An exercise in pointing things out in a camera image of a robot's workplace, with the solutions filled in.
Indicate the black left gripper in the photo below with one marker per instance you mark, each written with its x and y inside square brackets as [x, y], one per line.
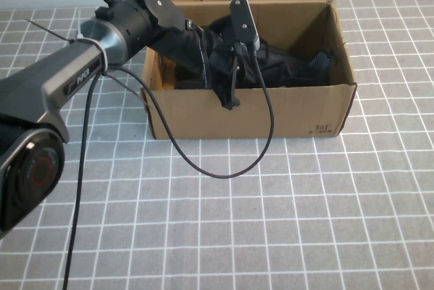
[217, 56]

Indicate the black knit sneaker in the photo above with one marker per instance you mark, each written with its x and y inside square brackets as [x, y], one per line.
[318, 64]
[278, 53]

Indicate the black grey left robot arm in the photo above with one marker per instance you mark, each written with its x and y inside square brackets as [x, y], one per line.
[68, 66]

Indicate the brown cardboard shoe box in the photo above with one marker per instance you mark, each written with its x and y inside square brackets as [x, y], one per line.
[305, 110]

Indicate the white zip tie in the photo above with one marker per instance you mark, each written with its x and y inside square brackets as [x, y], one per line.
[101, 53]

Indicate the grey white-grid tablecloth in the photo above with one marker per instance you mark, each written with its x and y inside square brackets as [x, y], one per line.
[305, 219]

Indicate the left wrist camera black silver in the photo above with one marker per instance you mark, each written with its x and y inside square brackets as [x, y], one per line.
[242, 19]

